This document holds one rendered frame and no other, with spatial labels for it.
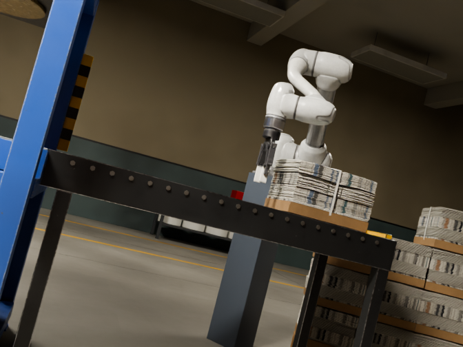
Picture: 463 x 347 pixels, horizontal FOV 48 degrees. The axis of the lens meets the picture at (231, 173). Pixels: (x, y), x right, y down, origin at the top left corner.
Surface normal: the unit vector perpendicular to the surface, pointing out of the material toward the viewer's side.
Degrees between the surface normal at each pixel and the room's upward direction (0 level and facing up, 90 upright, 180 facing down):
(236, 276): 90
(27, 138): 90
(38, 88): 90
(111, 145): 90
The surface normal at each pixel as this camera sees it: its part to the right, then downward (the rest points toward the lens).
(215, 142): 0.29, 0.00
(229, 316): -0.57, -0.20
